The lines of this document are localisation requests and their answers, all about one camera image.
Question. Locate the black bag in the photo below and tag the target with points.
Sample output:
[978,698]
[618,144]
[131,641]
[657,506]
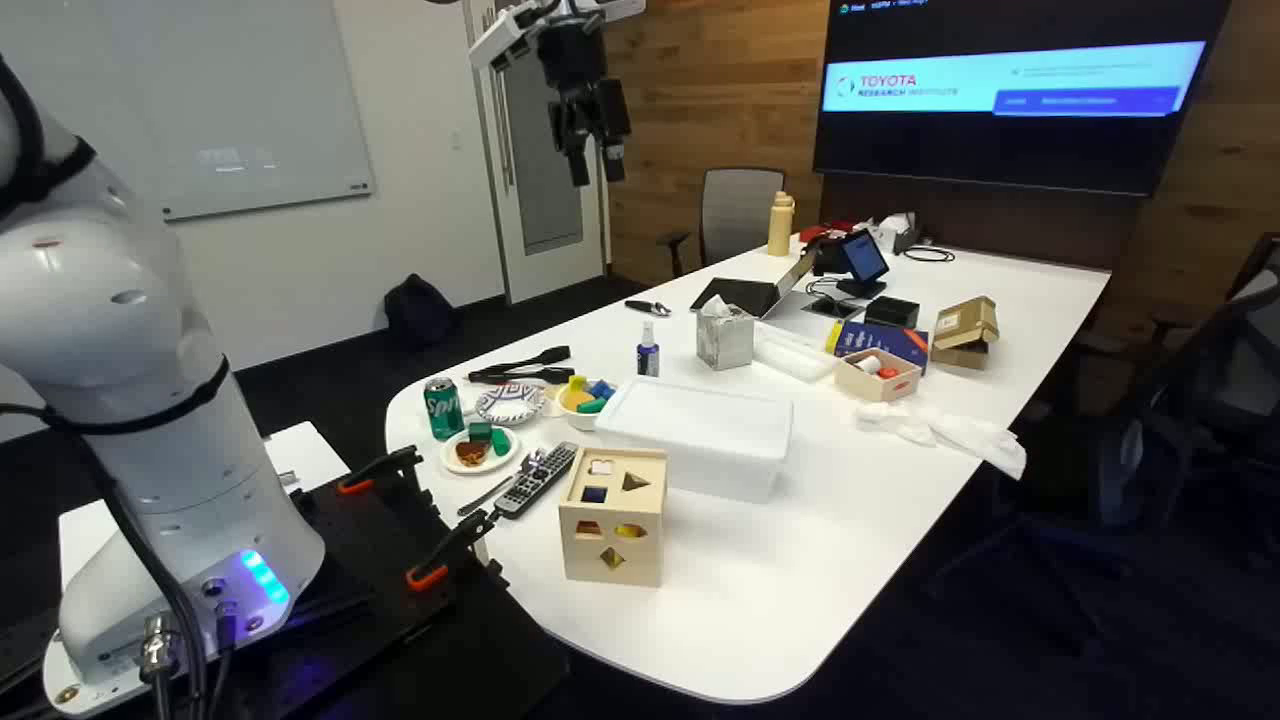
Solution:
[418,315]

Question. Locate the black kitchen tongs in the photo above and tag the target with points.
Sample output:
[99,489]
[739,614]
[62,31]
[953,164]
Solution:
[522,365]

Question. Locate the yellow squeeze bottle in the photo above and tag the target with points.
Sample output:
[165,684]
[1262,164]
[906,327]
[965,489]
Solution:
[782,224]

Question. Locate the green soda can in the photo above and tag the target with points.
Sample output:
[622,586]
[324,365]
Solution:
[441,406]

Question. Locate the white plastic storage bin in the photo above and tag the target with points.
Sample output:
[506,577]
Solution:
[698,434]

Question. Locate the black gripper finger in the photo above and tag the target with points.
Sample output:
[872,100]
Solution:
[573,141]
[612,126]

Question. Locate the black tablet on stand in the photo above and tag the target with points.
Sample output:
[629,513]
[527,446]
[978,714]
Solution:
[867,258]

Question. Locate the white paper sheet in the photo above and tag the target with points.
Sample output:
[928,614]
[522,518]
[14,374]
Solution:
[304,459]

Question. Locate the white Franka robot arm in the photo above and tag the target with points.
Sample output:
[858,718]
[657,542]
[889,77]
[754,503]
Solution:
[145,442]

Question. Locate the white wall whiteboard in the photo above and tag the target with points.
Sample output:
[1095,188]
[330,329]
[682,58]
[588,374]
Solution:
[203,104]

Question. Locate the clear glass bowl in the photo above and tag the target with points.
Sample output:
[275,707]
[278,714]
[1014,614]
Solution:
[510,401]

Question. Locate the grey NEC remote control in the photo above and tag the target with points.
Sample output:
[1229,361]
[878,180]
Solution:
[537,482]

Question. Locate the black mesh office chair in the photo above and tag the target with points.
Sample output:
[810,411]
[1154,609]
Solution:
[1185,401]

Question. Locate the dark blue box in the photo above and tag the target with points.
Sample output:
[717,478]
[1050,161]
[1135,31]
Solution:
[887,341]

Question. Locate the clear plastic container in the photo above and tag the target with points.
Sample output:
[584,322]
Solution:
[796,349]

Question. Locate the wall television screen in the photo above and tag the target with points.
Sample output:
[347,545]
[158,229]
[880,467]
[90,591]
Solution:
[1020,95]

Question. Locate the white plate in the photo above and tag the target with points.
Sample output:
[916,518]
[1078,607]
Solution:
[481,455]

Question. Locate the tray of coloured blocks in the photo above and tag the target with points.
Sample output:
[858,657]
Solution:
[580,395]

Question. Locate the black marker pen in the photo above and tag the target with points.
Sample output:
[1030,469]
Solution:
[648,307]

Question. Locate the green plastic cup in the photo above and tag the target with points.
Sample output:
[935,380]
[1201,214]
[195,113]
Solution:
[489,439]

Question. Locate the grey tissue box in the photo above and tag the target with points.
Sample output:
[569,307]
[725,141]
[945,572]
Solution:
[725,337]

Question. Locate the gold cardboard box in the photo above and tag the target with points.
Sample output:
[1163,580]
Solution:
[965,329]

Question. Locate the silver metal spoon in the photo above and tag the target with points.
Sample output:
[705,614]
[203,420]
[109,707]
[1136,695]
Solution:
[481,496]

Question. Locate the wooden shape sorter box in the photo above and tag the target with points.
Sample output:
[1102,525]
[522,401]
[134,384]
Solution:
[612,518]

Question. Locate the grey office chair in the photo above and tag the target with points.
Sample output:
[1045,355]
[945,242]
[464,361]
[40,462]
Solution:
[741,214]

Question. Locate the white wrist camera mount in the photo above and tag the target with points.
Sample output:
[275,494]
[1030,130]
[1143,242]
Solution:
[500,32]

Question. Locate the white door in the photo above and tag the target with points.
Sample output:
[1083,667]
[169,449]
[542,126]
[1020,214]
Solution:
[545,144]

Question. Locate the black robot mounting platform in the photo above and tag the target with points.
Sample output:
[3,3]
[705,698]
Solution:
[384,614]

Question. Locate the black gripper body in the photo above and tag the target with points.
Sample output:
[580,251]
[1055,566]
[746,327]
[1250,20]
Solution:
[569,58]

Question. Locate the white plastic bag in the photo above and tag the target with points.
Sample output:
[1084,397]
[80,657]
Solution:
[949,434]

